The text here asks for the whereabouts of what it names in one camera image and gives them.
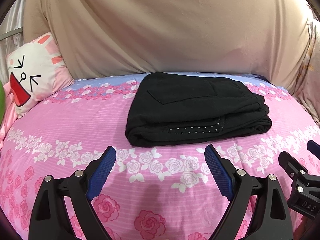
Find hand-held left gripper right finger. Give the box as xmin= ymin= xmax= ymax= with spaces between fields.
xmin=204 ymin=145 xmax=294 ymax=240

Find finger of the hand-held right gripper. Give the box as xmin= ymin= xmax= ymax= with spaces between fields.
xmin=278 ymin=151 xmax=320 ymax=202
xmin=307 ymin=140 xmax=320 ymax=156

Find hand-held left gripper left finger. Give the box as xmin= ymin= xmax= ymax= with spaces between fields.
xmin=29 ymin=145 xmax=117 ymax=240

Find black pants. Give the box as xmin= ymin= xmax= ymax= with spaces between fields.
xmin=125 ymin=72 xmax=272 ymax=147

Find pink rose bedsheet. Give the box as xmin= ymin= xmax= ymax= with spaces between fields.
xmin=0 ymin=72 xmax=320 ymax=240

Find floral curtain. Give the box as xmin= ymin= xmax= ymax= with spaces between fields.
xmin=287 ymin=7 xmax=320 ymax=128

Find cartoon rabbit pillow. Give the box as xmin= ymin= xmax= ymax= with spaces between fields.
xmin=6 ymin=32 xmax=75 ymax=118

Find green object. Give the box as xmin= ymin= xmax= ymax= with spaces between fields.
xmin=0 ymin=84 xmax=6 ymax=123

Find beige cloth drape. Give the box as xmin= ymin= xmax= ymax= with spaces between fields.
xmin=23 ymin=0 xmax=316 ymax=96

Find white curtain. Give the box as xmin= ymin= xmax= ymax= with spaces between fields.
xmin=0 ymin=0 xmax=28 ymax=80

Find metal bed rail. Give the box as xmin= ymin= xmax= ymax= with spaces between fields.
xmin=0 ymin=27 xmax=25 ymax=42

